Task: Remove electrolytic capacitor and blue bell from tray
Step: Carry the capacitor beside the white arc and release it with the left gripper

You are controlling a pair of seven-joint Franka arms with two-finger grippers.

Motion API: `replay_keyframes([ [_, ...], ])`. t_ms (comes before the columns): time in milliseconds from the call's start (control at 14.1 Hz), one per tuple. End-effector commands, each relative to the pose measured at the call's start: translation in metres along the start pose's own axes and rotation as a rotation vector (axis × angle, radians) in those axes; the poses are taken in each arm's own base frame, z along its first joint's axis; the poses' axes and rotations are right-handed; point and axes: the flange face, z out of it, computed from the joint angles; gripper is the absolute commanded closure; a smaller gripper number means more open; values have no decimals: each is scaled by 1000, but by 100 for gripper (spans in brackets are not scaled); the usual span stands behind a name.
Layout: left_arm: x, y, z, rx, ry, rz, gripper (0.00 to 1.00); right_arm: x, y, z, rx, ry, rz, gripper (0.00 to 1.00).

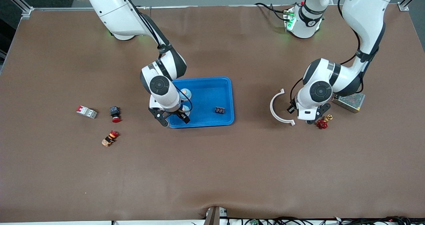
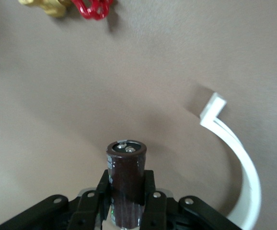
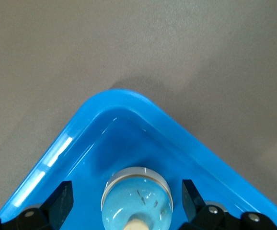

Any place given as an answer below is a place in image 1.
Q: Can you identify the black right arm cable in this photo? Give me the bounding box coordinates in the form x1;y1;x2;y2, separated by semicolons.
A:
115;0;194;114

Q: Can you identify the red button orange white base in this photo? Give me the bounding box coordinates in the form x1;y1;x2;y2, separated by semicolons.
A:
101;130;119;147

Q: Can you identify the black cable bundle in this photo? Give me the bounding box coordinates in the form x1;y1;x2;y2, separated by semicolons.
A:
226;216;412;225

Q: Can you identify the metal mesh power supply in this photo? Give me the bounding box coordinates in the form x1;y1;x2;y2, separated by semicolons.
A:
332;92;366;113

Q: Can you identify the blue plastic tray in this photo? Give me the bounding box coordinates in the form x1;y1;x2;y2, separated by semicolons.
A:
167;77;235;129

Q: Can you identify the red button black base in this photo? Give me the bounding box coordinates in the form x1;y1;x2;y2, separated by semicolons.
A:
110;106;122;123

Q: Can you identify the black base cable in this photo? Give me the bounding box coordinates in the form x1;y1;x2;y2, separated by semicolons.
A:
255;2;287;22

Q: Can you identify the red handwheel brass valve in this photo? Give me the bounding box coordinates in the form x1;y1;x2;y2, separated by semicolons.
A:
316;114;333;130

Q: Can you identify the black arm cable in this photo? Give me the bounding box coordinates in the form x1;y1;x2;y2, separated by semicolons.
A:
115;0;194;114
290;0;364;110

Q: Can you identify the white circuit breaker red switch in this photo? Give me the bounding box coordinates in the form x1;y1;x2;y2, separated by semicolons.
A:
76;106;98;119

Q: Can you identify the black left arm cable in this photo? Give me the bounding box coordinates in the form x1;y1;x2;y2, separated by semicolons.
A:
290;0;364;110

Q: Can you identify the white curved plastic clamp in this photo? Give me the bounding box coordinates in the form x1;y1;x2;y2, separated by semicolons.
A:
270;89;296;126

